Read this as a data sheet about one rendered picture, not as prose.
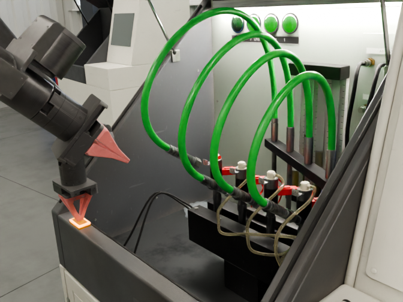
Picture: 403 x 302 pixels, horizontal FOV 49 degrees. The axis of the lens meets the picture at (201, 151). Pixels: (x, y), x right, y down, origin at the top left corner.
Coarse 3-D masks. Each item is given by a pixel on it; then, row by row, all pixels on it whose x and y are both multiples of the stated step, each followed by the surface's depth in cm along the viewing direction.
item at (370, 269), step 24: (384, 96) 68; (384, 120) 68; (384, 144) 69; (384, 168) 69; (384, 192) 68; (360, 216) 71; (384, 216) 68; (360, 240) 71; (384, 240) 68; (360, 264) 72; (384, 264) 68; (360, 288) 72; (384, 288) 69
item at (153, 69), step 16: (208, 16) 87; (240, 16) 93; (176, 32) 83; (160, 64) 82; (272, 64) 102; (272, 80) 104; (144, 96) 81; (272, 96) 106; (144, 112) 82; (160, 144) 86
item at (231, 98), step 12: (264, 60) 76; (252, 72) 75; (300, 72) 85; (240, 84) 74; (228, 96) 73; (228, 108) 73; (216, 120) 73; (312, 120) 90; (216, 132) 73; (216, 144) 73; (312, 144) 91; (216, 156) 74; (216, 168) 74; (216, 180) 76; (228, 192) 78; (240, 192) 79; (252, 204) 83
